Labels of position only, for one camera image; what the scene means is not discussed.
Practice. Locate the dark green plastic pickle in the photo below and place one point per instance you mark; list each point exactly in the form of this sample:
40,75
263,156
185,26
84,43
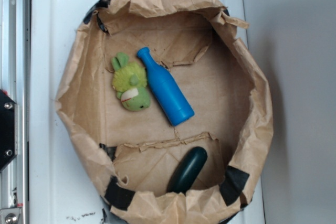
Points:
187,170

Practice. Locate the blue plastic bottle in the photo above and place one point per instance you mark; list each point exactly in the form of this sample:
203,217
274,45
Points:
165,89

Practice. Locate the green plush toy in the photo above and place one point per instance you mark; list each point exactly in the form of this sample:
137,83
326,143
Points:
130,83

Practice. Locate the brown paper bag bin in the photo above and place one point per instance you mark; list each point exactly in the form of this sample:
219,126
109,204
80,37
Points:
131,156

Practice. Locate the white plastic tote lid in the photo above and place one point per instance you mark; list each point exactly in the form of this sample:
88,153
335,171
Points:
60,190

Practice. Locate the black metal bracket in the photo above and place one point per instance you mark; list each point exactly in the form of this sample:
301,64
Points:
8,130

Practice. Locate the aluminium frame rail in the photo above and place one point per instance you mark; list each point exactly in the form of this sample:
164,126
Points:
15,58

